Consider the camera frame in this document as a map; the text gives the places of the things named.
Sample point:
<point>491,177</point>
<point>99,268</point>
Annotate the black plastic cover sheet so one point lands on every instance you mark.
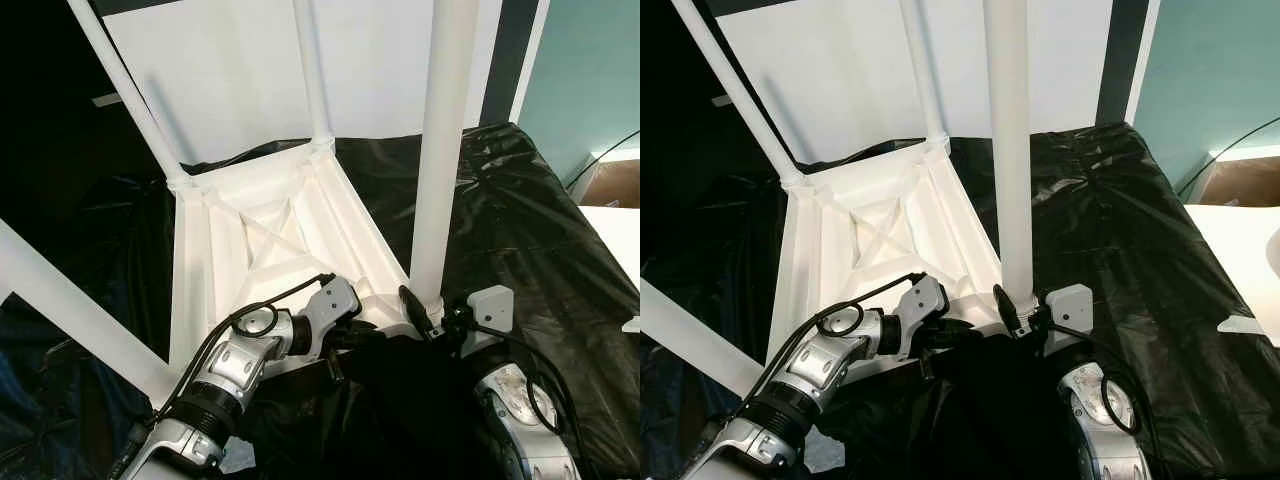
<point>1130,260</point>
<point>540,260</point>

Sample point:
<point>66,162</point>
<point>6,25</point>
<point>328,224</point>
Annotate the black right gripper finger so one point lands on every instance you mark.
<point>1009,310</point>
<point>416,310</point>

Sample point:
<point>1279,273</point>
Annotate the black door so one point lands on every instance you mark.
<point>690,150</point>
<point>50,120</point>

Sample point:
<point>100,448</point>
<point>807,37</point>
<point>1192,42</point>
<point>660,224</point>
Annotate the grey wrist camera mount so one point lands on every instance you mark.
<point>922,308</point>
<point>332,308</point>
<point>1070,315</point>
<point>490,315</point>

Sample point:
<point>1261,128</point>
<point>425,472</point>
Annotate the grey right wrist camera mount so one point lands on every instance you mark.
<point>1070,315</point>
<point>490,315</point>

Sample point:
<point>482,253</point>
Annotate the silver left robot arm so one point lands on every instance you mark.
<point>225,375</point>
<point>820,375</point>

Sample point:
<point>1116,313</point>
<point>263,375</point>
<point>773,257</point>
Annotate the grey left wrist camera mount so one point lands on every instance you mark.
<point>332,308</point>
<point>922,308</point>

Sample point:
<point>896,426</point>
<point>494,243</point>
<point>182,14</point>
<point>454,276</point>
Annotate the black vertical wall post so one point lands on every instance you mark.
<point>1122,60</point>
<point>510,60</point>

